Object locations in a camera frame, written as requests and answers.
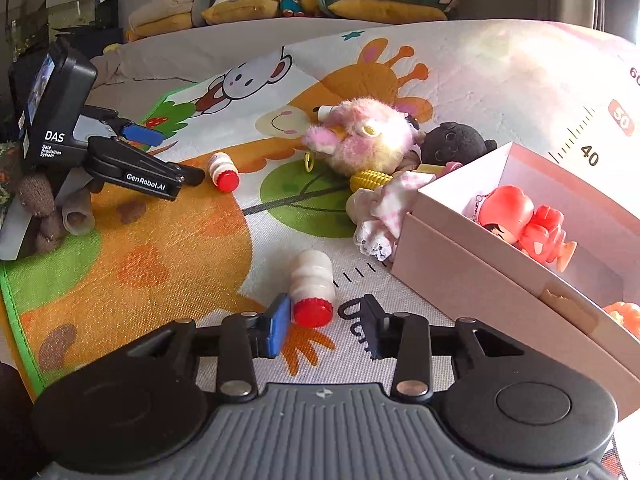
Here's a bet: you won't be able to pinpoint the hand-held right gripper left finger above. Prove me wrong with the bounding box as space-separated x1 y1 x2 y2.
150 295 292 403

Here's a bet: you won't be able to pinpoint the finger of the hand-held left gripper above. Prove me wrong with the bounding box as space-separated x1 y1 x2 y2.
102 112 165 148
82 137 206 202

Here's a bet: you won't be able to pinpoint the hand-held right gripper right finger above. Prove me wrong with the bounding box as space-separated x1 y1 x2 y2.
359 294 521 403

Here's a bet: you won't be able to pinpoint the large red-capped white bottle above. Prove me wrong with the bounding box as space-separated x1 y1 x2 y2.
290 250 335 330

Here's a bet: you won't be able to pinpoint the small red-capped white bottle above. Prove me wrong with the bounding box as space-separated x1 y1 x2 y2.
207 152 241 193

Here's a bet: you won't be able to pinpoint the pink cardboard box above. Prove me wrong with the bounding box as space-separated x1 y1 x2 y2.
390 141 640 403

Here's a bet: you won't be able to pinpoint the yellow and pink toy block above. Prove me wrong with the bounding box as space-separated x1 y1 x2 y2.
415 160 463 178

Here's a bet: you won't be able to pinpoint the pink fluffy plush toy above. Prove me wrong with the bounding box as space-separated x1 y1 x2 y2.
305 99 426 177

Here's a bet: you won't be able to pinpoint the black plush doll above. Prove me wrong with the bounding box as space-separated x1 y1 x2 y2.
420 121 499 168

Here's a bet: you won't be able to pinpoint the person's left hand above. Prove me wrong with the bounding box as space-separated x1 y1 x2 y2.
17 171 97 256

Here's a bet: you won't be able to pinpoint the printed animal play mat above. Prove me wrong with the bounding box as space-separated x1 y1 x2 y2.
0 20 640 401

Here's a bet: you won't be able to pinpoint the glass tank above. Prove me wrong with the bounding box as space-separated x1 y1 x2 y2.
5 0 123 56

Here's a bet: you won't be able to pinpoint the doll in pink white dress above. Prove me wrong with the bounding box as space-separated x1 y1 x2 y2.
346 170 436 263

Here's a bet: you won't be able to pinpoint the beige folded pillows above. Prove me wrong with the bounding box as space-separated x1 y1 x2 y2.
125 0 216 41

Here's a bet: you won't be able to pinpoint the yellow corn toy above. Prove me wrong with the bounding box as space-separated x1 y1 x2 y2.
350 170 396 193

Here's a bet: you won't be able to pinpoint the yellow pillow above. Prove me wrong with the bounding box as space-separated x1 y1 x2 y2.
202 0 281 26

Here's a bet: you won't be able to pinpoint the red plastic figure toy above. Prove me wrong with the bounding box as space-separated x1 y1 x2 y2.
477 185 578 272

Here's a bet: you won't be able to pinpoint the orange plastic toy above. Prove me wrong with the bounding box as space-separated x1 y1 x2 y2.
602 301 640 341

